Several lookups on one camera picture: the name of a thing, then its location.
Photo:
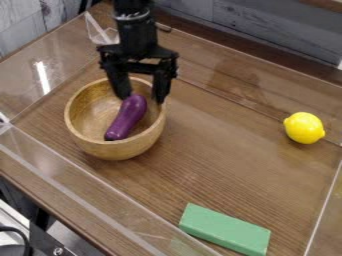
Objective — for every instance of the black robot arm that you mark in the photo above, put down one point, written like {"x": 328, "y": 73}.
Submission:
{"x": 131, "y": 6}

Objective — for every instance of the purple toy eggplant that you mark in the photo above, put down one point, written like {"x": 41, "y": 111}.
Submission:
{"x": 131, "y": 112}

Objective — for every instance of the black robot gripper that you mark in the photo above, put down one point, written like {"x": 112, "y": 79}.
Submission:
{"x": 137, "y": 54}

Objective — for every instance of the yellow toy lemon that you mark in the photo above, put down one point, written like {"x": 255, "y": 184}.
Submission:
{"x": 303, "y": 128}

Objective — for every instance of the clear acrylic tray wall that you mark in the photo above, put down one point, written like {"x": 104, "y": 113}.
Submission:
{"x": 111, "y": 220}

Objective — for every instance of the brown wooden bowl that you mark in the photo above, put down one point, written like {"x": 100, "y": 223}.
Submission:
{"x": 91, "y": 111}

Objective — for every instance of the green rectangular block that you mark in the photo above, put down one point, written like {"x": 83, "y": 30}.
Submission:
{"x": 224, "y": 230}

